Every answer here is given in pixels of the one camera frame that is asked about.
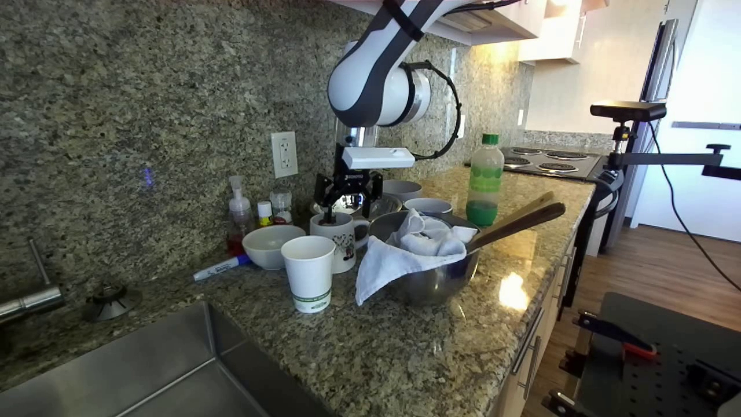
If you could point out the shiny metal bowl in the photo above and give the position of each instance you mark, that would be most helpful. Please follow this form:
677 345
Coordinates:
388 205

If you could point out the white wall socket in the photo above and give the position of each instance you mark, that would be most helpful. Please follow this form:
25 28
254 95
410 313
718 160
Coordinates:
284 154

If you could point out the grey bowl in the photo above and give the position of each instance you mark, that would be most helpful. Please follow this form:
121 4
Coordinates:
405 190
428 205

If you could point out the large metal bowl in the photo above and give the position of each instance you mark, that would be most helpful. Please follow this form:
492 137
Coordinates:
434 281

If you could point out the steel sink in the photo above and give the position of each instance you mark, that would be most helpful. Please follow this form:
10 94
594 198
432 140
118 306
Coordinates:
145 370

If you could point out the camera on mount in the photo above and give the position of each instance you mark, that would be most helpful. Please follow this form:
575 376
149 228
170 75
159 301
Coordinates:
628 110

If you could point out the white paper cup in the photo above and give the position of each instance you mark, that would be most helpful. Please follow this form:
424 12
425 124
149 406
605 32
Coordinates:
308 272

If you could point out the dark wooden spoon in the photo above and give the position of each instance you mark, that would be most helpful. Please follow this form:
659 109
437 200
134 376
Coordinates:
521 221

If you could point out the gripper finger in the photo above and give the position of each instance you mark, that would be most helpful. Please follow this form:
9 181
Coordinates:
324 191
375 185

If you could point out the white switch plate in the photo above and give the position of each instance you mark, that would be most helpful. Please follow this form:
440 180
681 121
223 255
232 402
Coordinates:
520 117
461 127

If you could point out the black sink stopper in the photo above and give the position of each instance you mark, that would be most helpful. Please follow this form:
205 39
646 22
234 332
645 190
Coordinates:
111 300

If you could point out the steel tap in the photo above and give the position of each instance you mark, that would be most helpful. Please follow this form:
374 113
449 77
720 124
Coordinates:
32 301

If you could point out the glass shaker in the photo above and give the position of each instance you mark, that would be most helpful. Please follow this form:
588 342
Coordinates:
282 208

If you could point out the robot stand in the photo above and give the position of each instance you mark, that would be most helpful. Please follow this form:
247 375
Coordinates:
654 382

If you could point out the clear soap pump bottle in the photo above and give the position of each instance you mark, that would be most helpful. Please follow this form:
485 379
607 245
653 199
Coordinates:
239 217

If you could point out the stove burner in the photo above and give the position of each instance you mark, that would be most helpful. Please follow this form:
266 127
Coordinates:
525 150
557 167
566 154
516 161

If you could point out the white cloth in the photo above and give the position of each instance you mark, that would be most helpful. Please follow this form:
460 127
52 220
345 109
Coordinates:
393 260

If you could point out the white mug with print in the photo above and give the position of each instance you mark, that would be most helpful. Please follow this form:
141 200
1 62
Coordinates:
341 246

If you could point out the small bottle with yellow label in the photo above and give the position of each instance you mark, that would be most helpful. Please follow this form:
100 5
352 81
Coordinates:
264 214

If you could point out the plastic bottle with green cap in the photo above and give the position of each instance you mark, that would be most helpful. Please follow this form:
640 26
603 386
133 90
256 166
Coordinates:
485 185

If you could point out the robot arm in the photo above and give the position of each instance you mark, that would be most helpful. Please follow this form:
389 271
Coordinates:
370 75

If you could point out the stove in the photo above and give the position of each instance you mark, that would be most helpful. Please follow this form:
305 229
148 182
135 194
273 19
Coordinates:
584 168

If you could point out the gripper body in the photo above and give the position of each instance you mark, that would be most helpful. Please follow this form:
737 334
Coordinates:
353 179

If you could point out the wall cabinet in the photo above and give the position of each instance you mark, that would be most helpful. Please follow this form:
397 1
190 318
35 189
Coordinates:
521 23

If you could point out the white bowl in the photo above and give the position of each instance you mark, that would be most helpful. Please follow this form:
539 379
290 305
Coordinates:
266 246

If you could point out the light wooden spoon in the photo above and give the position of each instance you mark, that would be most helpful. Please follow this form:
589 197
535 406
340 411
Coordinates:
529 207

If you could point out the white marker with blue cap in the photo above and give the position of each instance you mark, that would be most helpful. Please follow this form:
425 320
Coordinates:
217 269

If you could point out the white refrigerator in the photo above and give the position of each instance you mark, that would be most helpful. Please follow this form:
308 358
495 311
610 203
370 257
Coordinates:
700 69

